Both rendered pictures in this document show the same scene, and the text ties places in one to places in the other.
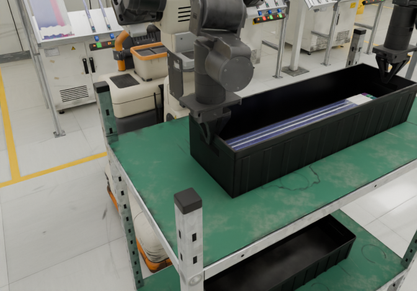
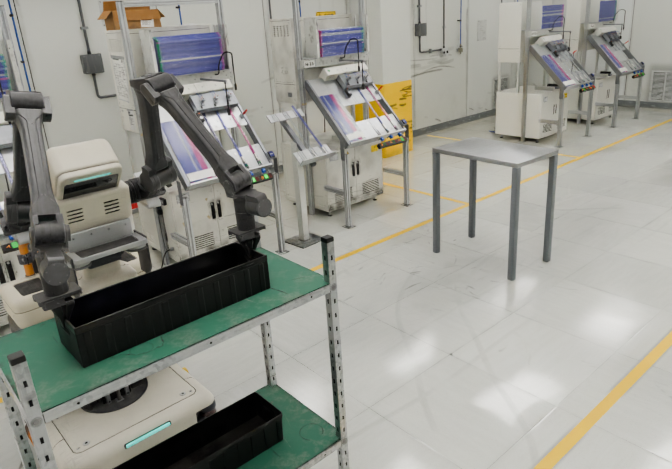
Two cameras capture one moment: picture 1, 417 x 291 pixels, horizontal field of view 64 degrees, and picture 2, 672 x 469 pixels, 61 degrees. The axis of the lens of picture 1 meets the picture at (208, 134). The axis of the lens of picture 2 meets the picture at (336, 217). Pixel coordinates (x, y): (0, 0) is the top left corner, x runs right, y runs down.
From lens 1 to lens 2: 1.01 m
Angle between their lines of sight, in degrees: 16
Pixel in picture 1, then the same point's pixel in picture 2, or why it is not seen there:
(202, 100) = (47, 294)
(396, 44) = (242, 226)
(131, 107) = (38, 315)
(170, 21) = not seen: hidden behind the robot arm
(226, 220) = (72, 382)
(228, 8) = (52, 231)
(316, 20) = (327, 172)
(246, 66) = (62, 268)
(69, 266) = not seen: outside the picture
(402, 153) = (245, 314)
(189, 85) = (94, 282)
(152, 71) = not seen: hidden behind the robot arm
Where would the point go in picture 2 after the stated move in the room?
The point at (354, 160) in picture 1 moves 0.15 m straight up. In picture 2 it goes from (201, 326) to (193, 277)
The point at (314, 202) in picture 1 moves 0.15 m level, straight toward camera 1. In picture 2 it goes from (149, 360) to (114, 398)
